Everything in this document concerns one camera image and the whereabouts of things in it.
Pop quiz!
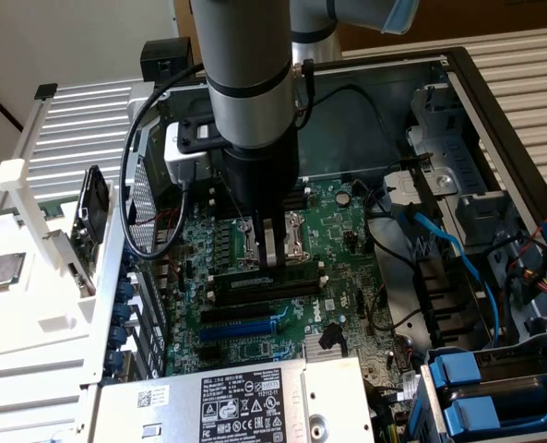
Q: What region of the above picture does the long black expansion slot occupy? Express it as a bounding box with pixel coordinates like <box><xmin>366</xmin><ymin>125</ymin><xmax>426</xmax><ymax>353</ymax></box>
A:
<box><xmin>200</xmin><ymin>302</ymin><xmax>272</xmax><ymax>325</ymax></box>

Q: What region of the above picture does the blue drive carrier handle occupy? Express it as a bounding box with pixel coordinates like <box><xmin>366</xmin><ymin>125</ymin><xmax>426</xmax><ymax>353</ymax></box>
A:
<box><xmin>427</xmin><ymin>353</ymin><xmax>484</xmax><ymax>394</ymax></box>
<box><xmin>447</xmin><ymin>395</ymin><xmax>503</xmax><ymax>437</ymax></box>

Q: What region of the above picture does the silver chipset heatsink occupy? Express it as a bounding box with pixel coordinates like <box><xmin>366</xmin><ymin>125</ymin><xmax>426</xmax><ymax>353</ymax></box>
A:
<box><xmin>300</xmin><ymin>340</ymin><xmax>363</xmax><ymax>370</ymax></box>

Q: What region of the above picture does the blue expansion slot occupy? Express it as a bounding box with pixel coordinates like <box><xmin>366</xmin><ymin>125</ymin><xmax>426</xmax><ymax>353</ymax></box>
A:
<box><xmin>197</xmin><ymin>317</ymin><xmax>278</xmax><ymax>343</ymax></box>

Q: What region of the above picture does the green RAM stick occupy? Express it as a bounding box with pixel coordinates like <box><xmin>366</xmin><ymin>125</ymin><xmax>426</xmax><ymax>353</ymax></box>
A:
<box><xmin>0</xmin><ymin>198</ymin><xmax>79</xmax><ymax>222</ymax></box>

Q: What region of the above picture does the grey plastic bracket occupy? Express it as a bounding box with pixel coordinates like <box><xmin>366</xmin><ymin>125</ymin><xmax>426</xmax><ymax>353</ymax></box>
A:
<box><xmin>455</xmin><ymin>191</ymin><xmax>509</xmax><ymax>242</ymax></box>

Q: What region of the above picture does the blue SATA wire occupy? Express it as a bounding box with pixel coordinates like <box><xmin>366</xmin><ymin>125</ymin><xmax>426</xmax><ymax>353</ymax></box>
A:
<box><xmin>409</xmin><ymin>206</ymin><xmax>505</xmax><ymax>348</ymax></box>

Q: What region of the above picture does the black plastic box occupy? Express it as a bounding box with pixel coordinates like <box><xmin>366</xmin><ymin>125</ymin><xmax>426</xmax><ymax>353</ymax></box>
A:
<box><xmin>140</xmin><ymin>38</ymin><xmax>195</xmax><ymax>85</ymax></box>

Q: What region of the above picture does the grey power supply unit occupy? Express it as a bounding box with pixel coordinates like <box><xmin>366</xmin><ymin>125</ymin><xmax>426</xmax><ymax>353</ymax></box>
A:
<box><xmin>90</xmin><ymin>355</ymin><xmax>376</xmax><ymax>443</ymax></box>

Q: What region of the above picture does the black camera cable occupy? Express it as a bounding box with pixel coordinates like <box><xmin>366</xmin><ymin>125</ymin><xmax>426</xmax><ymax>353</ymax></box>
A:
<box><xmin>119</xmin><ymin>62</ymin><xmax>208</xmax><ymax>260</ymax></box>

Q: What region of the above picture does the black graphics card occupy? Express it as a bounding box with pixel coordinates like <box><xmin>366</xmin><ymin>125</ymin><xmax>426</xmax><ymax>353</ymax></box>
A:
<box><xmin>68</xmin><ymin>164</ymin><xmax>113</xmax><ymax>297</ymax></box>

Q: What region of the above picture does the black RAM slot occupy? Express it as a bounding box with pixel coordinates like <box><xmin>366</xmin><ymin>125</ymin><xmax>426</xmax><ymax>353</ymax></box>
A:
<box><xmin>212</xmin><ymin>288</ymin><xmax>323</xmax><ymax>309</ymax></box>
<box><xmin>208</xmin><ymin>278</ymin><xmax>326</xmax><ymax>299</ymax></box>

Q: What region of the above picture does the power supply rating label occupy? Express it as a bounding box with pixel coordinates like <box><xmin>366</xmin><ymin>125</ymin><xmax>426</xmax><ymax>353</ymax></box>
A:
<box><xmin>200</xmin><ymin>367</ymin><xmax>284</xmax><ymax>443</ymax></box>

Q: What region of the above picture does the open PC case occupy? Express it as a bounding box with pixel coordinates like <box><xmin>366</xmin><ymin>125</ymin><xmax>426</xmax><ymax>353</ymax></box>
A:
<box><xmin>88</xmin><ymin>44</ymin><xmax>547</xmax><ymax>443</ymax></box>

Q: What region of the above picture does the white parts rack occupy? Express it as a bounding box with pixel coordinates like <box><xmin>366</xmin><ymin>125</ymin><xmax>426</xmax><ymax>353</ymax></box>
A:
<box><xmin>0</xmin><ymin>82</ymin><xmax>134</xmax><ymax>362</ymax></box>

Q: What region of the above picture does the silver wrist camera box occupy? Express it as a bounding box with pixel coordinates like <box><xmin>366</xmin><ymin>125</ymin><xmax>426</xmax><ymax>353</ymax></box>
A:
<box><xmin>163</xmin><ymin>120</ymin><xmax>212</xmax><ymax>186</ymax></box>

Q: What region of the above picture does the grey metal disk bay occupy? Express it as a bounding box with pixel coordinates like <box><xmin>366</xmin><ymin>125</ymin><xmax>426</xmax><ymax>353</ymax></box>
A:
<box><xmin>409</xmin><ymin>82</ymin><xmax>491</xmax><ymax>198</ymax></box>

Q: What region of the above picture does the silver CPU chip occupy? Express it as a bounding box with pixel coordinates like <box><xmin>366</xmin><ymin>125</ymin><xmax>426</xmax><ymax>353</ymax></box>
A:
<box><xmin>0</xmin><ymin>251</ymin><xmax>28</xmax><ymax>292</ymax></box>

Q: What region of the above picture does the black rail end cap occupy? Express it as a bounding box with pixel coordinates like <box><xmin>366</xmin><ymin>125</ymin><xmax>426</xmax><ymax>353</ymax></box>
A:
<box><xmin>33</xmin><ymin>82</ymin><xmax>59</xmax><ymax>101</ymax></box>

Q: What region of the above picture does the black plastic fan shroud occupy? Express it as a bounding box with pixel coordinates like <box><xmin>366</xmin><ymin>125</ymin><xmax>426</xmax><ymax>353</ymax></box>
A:
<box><xmin>413</xmin><ymin>257</ymin><xmax>493</xmax><ymax>348</ymax></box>

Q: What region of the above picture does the white QR code sticker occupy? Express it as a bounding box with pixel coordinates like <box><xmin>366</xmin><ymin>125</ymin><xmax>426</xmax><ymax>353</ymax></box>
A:
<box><xmin>137</xmin><ymin>387</ymin><xmax>171</xmax><ymax>410</ymax></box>

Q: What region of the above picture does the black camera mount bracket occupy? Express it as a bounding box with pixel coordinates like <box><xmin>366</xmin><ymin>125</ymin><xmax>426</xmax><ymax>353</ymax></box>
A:
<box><xmin>174</xmin><ymin>115</ymin><xmax>226</xmax><ymax>156</ymax></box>

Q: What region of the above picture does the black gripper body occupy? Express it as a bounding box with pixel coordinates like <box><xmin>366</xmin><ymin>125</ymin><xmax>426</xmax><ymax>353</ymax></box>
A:
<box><xmin>220</xmin><ymin>132</ymin><xmax>302</xmax><ymax>218</ymax></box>

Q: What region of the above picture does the green motherboard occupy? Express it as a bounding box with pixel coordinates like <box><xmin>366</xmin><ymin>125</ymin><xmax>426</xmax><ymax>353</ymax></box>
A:
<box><xmin>161</xmin><ymin>177</ymin><xmax>422</xmax><ymax>407</ymax></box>

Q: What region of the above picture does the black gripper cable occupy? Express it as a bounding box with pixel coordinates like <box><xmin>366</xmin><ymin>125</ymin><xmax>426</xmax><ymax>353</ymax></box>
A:
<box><xmin>295</xmin><ymin>58</ymin><xmax>316</xmax><ymax>133</ymax></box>

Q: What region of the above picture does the silver CPU socket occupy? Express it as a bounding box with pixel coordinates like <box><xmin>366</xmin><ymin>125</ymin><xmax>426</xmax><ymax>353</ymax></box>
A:
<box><xmin>236</xmin><ymin>208</ymin><xmax>310</xmax><ymax>267</ymax></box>

